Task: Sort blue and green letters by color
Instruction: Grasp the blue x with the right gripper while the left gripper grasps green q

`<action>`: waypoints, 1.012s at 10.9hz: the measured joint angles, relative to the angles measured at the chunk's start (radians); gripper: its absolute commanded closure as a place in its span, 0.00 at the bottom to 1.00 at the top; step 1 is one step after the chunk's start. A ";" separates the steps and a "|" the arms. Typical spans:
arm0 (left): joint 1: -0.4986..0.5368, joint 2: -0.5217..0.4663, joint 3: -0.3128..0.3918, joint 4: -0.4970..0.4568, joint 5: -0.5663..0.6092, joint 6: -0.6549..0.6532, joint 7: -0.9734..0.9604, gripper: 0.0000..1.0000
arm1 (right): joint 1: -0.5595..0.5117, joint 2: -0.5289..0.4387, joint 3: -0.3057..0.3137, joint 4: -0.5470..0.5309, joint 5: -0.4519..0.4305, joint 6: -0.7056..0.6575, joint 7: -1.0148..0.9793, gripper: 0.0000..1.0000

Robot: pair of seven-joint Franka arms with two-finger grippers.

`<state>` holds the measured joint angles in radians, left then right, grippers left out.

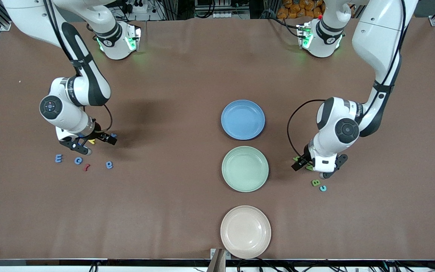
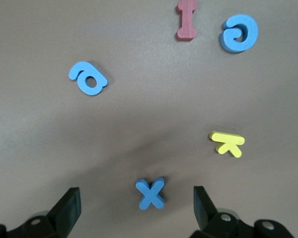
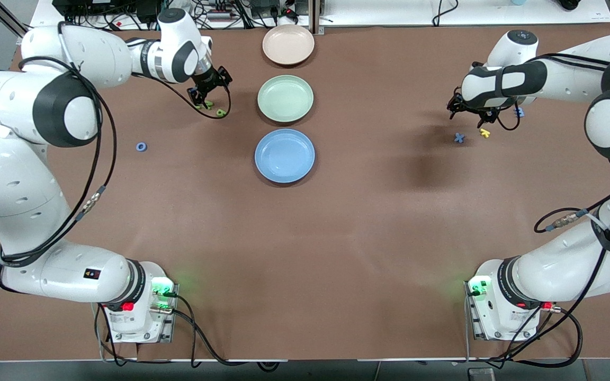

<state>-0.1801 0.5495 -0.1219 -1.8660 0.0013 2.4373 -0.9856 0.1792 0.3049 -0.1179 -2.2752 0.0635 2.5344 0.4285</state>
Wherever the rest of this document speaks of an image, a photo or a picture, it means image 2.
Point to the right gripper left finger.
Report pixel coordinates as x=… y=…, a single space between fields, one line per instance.
x=67 y=210

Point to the yellow letter k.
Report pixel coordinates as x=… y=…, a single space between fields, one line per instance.
x=228 y=140

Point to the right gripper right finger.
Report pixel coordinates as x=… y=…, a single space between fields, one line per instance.
x=203 y=210

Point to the blue letter G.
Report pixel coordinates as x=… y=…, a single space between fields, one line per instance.
x=250 y=29

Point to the red letter I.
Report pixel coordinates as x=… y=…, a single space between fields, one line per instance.
x=186 y=19

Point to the blue letter a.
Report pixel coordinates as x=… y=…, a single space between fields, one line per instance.
x=77 y=70

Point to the blue letter X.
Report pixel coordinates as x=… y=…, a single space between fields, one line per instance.
x=150 y=194

